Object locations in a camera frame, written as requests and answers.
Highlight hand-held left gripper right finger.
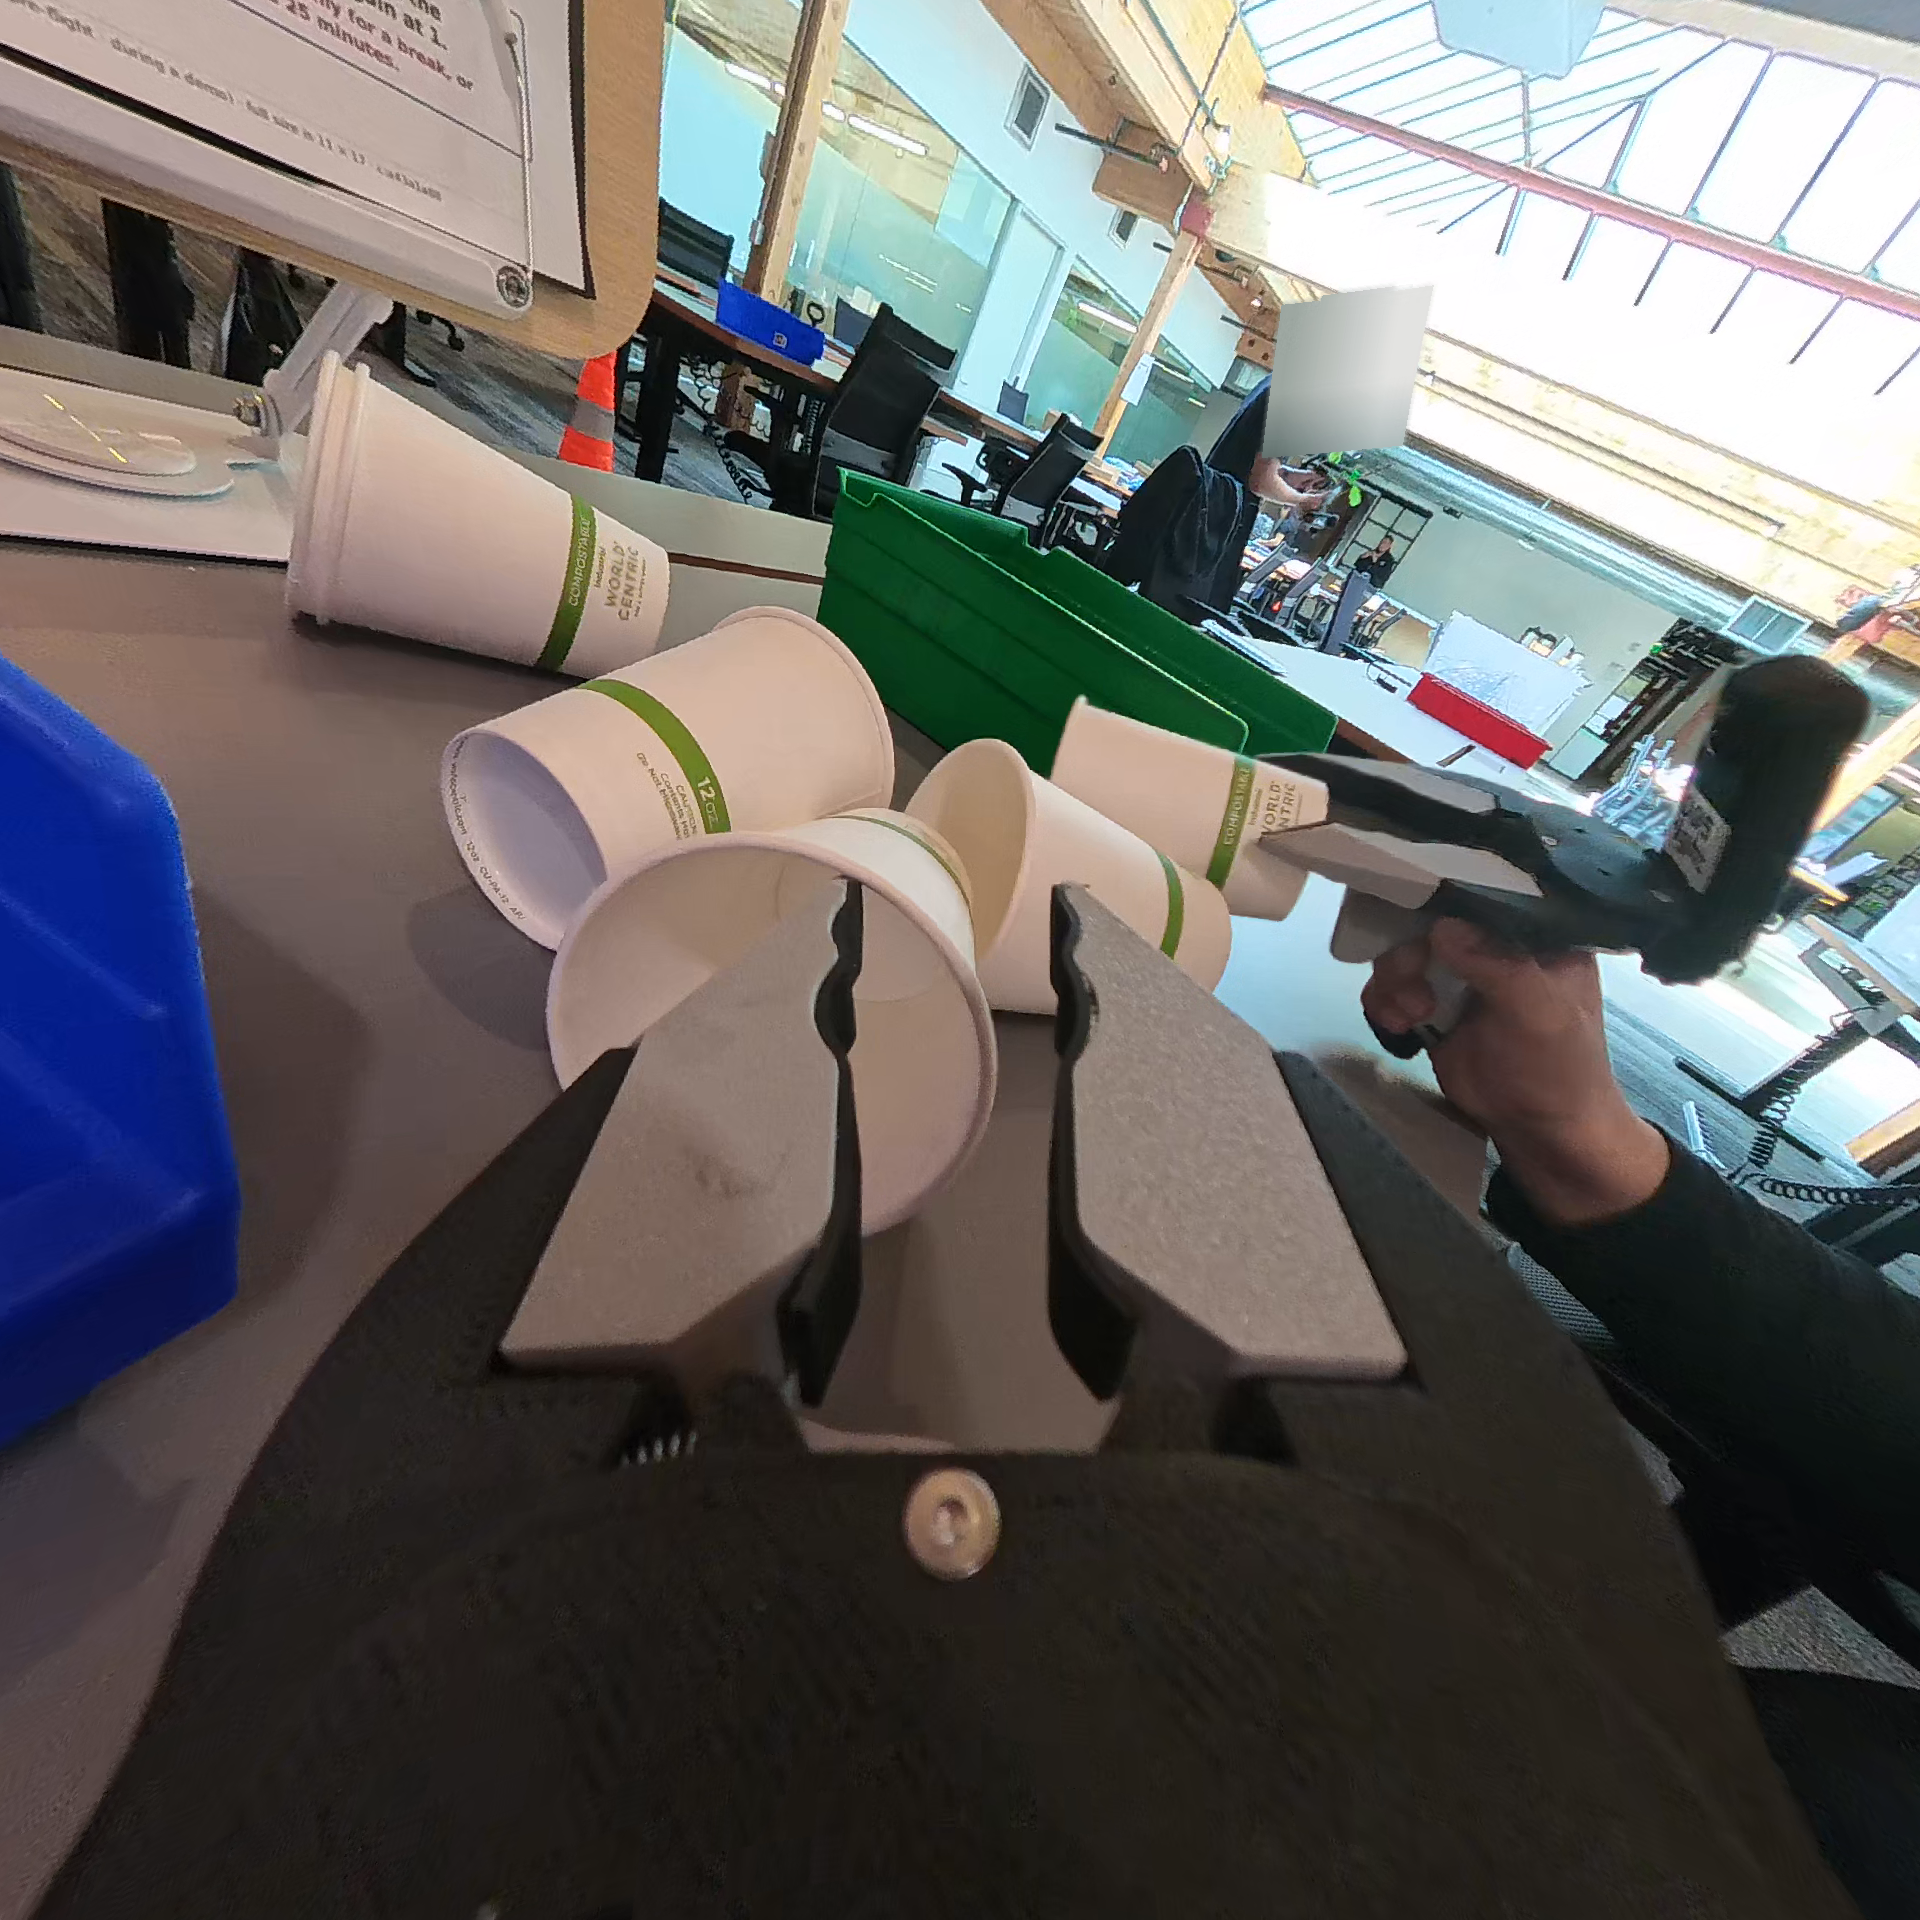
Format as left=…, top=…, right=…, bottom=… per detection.
left=1044, top=885, right=1413, bottom=1403

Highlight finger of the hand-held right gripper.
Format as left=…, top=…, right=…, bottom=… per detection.
left=1255, top=814, right=1549, bottom=912
left=1270, top=750, right=1503, bottom=824

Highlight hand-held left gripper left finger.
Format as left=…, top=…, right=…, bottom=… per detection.
left=498, top=878, right=869, bottom=1407

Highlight white paper cup green band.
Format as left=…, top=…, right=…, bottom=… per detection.
left=286, top=349, right=671, bottom=680
left=902, top=737, right=1233, bottom=1017
left=438, top=605, right=896, bottom=951
left=544, top=808, right=998, bottom=1233
left=1049, top=696, right=1332, bottom=920

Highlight green plastic bin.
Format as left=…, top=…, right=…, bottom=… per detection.
left=816, top=469, right=1340, bottom=759

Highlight person's right forearm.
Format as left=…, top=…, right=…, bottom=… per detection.
left=1485, top=1125, right=1920, bottom=1623

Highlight person's right hand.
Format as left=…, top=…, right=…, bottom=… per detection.
left=1360, top=913, right=1672, bottom=1224

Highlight red plastic tray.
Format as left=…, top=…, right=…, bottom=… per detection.
left=1408, top=672, right=1554, bottom=768

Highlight white top desk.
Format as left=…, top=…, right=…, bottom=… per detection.
left=1252, top=630, right=1554, bottom=782

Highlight translucent white box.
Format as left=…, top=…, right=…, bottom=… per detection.
left=1424, top=613, right=1594, bottom=736

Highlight black office chair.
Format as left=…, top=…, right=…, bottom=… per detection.
left=766, top=304, right=960, bottom=519
left=943, top=410, right=1103, bottom=547

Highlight large blue plastic bin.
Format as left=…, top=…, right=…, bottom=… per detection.
left=0, top=655, right=241, bottom=1448

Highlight orange traffic cone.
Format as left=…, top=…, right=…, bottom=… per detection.
left=558, top=349, right=618, bottom=473

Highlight small blue plastic bin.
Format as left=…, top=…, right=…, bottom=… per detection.
left=714, top=277, right=826, bottom=365

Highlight white stand base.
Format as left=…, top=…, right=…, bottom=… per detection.
left=0, top=286, right=394, bottom=563

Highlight wooden sign board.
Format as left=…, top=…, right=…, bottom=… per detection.
left=0, top=0, right=670, bottom=361

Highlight white instruction sheet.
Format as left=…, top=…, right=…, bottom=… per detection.
left=0, top=0, right=593, bottom=294

